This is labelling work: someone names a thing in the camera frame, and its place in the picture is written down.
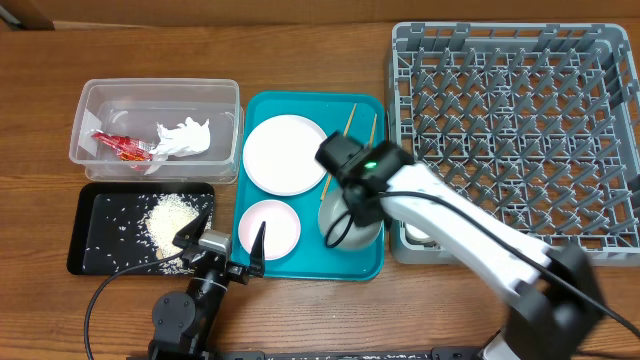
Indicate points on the black tray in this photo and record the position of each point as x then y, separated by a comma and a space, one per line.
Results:
86, 200

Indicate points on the white tissue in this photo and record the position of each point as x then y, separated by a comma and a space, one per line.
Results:
187, 138

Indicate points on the pink bowl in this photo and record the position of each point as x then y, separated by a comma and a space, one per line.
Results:
282, 232

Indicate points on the white round plate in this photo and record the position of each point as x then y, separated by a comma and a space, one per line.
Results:
279, 155

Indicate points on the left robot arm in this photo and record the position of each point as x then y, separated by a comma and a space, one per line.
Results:
183, 320

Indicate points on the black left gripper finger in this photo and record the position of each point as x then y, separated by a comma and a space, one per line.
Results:
191, 232
257, 254

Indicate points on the white paper cup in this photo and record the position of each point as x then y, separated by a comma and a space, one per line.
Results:
417, 237

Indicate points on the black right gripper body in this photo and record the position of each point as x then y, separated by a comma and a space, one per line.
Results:
365, 213

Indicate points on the right wooden chopstick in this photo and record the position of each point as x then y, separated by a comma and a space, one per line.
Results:
372, 132

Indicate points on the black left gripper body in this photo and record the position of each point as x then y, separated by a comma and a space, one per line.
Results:
206, 283

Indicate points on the clear plastic bin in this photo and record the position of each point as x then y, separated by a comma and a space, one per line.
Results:
136, 107

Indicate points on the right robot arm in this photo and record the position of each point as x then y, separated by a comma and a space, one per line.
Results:
553, 296

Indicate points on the red snack wrapper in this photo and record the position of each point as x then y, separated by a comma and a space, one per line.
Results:
126, 148

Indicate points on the teal plastic tray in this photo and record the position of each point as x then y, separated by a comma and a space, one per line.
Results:
311, 259

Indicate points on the grey dishwasher rack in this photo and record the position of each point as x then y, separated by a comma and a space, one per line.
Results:
536, 123

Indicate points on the grey bowl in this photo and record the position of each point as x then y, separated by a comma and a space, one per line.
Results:
338, 234

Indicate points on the pile of rice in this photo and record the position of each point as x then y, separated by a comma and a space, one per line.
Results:
128, 229

